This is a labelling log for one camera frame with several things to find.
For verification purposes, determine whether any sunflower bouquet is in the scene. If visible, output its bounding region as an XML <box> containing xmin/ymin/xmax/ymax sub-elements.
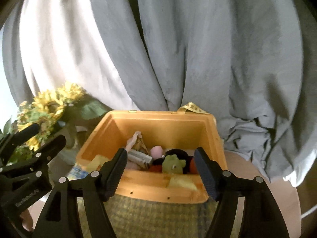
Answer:
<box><xmin>0</xmin><ymin>82</ymin><xmax>112</xmax><ymax>164</ymax></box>

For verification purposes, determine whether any orange box with yellow handles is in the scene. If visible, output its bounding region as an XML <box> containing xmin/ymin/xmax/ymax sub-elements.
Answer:
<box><xmin>75</xmin><ymin>102</ymin><xmax>228</xmax><ymax>204</ymax></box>

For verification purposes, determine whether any tissue packet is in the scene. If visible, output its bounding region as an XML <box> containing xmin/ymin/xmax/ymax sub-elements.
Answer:
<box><xmin>126</xmin><ymin>149</ymin><xmax>153</xmax><ymax>170</ymax></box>

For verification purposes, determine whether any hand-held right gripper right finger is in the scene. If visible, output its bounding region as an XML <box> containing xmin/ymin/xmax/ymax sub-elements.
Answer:
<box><xmin>193</xmin><ymin>147</ymin><xmax>289</xmax><ymax>238</ymax></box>

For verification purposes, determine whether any black plush toy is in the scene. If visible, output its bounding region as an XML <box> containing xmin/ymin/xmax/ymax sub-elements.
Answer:
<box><xmin>152</xmin><ymin>149</ymin><xmax>195</xmax><ymax>174</ymax></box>

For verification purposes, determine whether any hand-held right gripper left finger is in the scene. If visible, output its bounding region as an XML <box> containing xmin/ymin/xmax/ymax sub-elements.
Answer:
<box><xmin>32</xmin><ymin>147</ymin><xmax>128</xmax><ymax>238</ymax></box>

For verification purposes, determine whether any white curtain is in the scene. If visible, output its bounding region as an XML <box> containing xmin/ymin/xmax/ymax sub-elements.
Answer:
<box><xmin>18</xmin><ymin>0</ymin><xmax>139</xmax><ymax>112</ymax></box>

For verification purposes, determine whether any pink egg toy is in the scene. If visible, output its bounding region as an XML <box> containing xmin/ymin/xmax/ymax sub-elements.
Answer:
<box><xmin>151</xmin><ymin>146</ymin><xmax>165</xmax><ymax>160</ymax></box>

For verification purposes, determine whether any grey curtain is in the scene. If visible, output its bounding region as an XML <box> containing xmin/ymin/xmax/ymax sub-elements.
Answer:
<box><xmin>87</xmin><ymin>0</ymin><xmax>317</xmax><ymax>187</ymax></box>
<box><xmin>2</xmin><ymin>5</ymin><xmax>32</xmax><ymax>100</ymax></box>

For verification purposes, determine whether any green frog plush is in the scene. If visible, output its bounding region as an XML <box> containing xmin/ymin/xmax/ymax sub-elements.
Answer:
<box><xmin>162</xmin><ymin>154</ymin><xmax>187</xmax><ymax>174</ymax></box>

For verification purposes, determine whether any yellow plaid mat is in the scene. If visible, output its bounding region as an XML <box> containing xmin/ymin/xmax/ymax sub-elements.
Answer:
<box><xmin>67</xmin><ymin>164</ymin><xmax>238</xmax><ymax>238</ymax></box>

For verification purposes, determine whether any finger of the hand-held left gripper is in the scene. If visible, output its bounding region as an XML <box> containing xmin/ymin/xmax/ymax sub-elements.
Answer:
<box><xmin>0</xmin><ymin>123</ymin><xmax>40</xmax><ymax>160</ymax></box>
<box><xmin>15</xmin><ymin>135</ymin><xmax>67</xmax><ymax>170</ymax></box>

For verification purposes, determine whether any pale flower vase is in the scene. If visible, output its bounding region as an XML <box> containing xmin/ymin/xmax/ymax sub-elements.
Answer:
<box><xmin>59</xmin><ymin>126</ymin><xmax>83</xmax><ymax>165</ymax></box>

